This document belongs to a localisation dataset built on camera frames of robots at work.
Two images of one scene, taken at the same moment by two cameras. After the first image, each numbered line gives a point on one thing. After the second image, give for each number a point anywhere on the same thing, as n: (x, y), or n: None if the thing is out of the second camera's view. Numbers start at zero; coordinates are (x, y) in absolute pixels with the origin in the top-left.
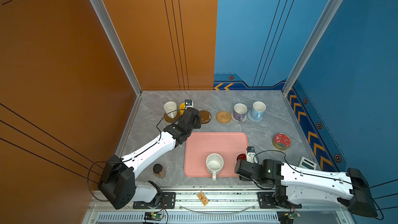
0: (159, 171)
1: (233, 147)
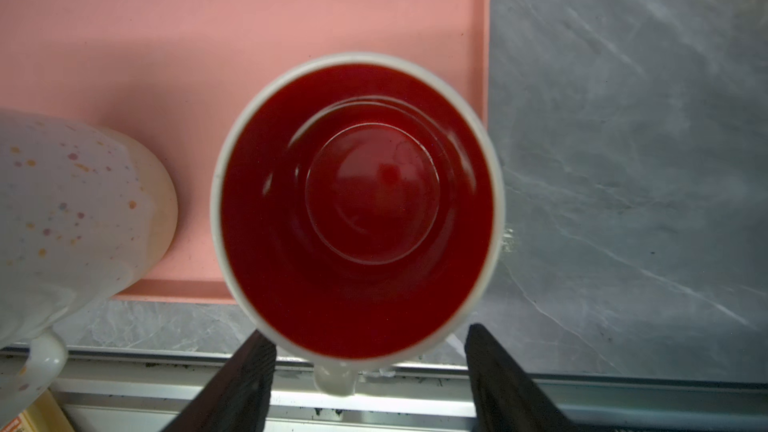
0: None
1: (171, 41)
